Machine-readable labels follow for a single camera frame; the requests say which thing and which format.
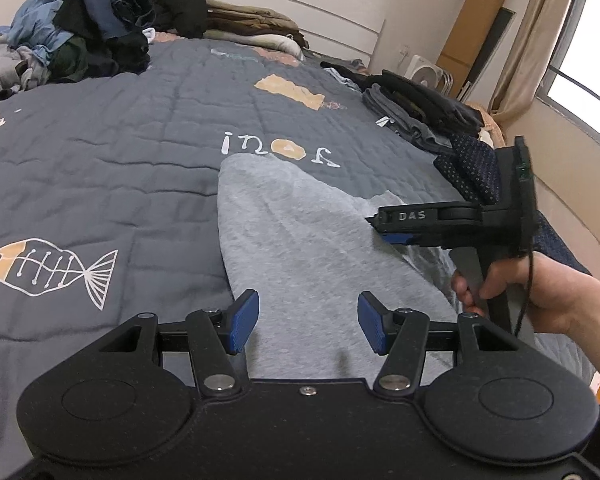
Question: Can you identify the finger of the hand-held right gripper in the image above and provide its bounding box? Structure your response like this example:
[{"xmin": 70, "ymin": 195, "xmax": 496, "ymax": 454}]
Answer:
[
  {"xmin": 364, "ymin": 204, "xmax": 443, "ymax": 235},
  {"xmin": 382, "ymin": 232, "xmax": 451, "ymax": 249}
]

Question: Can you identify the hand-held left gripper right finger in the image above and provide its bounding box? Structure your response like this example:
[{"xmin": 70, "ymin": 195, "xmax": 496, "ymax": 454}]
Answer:
[{"xmin": 357, "ymin": 291, "xmax": 523, "ymax": 401}]

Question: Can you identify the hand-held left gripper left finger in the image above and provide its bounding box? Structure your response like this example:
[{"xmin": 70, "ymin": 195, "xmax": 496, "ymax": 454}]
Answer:
[{"xmin": 97, "ymin": 289, "xmax": 261, "ymax": 398}]

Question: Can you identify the grey t-shirt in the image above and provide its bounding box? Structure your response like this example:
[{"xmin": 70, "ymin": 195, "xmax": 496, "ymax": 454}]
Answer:
[{"xmin": 217, "ymin": 152, "xmax": 481, "ymax": 381}]

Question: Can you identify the stack of folded dark clothes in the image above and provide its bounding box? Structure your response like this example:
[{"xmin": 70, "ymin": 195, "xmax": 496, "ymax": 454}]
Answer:
[{"xmin": 320, "ymin": 57, "xmax": 486, "ymax": 153}]

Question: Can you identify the person's right hand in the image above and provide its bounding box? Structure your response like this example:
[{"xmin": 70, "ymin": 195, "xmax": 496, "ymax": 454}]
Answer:
[{"xmin": 450, "ymin": 250, "xmax": 588, "ymax": 336}]

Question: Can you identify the navy dotted cloth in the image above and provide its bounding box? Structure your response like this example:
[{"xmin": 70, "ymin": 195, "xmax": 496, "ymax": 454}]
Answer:
[{"xmin": 432, "ymin": 132, "xmax": 593, "ymax": 276}]

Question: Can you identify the white box fan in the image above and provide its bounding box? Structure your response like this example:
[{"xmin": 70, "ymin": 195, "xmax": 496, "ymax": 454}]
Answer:
[{"xmin": 407, "ymin": 54, "xmax": 453, "ymax": 95}]

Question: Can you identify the black board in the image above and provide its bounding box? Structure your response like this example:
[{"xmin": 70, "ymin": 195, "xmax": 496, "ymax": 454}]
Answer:
[{"xmin": 467, "ymin": 7, "xmax": 517, "ymax": 103}]

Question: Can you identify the beige curtain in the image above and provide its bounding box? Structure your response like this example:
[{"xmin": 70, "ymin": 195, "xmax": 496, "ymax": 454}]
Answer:
[{"xmin": 487, "ymin": 0, "xmax": 588, "ymax": 121}]

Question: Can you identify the window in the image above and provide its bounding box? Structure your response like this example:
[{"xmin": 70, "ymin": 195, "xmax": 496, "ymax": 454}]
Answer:
[{"xmin": 535, "ymin": 0, "xmax": 600, "ymax": 161}]

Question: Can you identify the brown cardboard roll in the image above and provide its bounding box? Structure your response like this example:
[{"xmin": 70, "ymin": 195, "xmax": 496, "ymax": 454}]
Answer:
[{"xmin": 436, "ymin": 0, "xmax": 513, "ymax": 96}]

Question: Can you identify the grey printed quilt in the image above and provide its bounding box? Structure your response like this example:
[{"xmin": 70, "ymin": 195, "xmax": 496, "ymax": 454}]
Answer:
[{"xmin": 0, "ymin": 30, "xmax": 600, "ymax": 471}]

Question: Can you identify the white bed headboard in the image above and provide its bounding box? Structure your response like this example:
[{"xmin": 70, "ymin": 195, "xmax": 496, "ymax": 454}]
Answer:
[{"xmin": 100, "ymin": 0, "xmax": 387, "ymax": 68}]

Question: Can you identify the cream pillow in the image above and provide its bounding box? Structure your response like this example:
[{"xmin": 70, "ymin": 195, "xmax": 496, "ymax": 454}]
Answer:
[{"xmin": 220, "ymin": 34, "xmax": 306, "ymax": 61}]

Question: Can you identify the brown coat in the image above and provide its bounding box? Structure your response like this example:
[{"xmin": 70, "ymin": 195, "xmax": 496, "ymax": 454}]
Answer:
[{"xmin": 202, "ymin": 0, "xmax": 308, "ymax": 48}]

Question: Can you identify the dark green garment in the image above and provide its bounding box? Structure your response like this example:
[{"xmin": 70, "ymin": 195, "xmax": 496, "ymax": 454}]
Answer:
[{"xmin": 50, "ymin": 37, "xmax": 93, "ymax": 81}]

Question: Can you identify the black jacket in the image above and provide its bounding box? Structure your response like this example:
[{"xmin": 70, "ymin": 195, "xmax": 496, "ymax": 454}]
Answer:
[{"xmin": 142, "ymin": 0, "xmax": 208, "ymax": 40}]

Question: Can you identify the grey crumpled garment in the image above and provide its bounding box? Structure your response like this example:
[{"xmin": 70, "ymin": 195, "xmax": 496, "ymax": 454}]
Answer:
[{"xmin": 0, "ymin": 32, "xmax": 53, "ymax": 103}]

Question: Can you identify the light blue garment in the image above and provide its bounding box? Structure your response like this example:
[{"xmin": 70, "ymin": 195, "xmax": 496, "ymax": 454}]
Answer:
[{"xmin": 5, "ymin": 0, "xmax": 76, "ymax": 61}]

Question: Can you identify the black cable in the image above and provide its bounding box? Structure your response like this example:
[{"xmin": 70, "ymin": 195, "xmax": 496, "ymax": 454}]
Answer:
[{"xmin": 512, "ymin": 247, "xmax": 537, "ymax": 338}]

